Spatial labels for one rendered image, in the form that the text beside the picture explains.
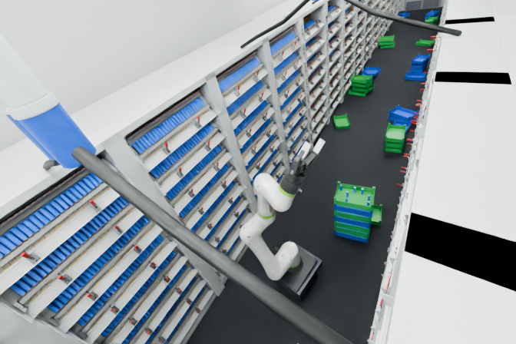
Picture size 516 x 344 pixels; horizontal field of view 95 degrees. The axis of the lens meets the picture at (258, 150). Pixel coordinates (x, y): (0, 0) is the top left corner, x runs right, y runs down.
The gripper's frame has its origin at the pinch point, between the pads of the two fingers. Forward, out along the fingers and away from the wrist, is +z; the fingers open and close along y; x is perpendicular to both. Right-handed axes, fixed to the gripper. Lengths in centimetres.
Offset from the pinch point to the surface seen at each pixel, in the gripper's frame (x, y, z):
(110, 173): 1, 79, 4
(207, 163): 65, -11, -64
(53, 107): 12, 85, 11
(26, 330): 34, 90, -103
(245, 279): -26, 72, 4
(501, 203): -49, 31, 24
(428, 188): -38, 32, 19
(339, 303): -59, -72, -124
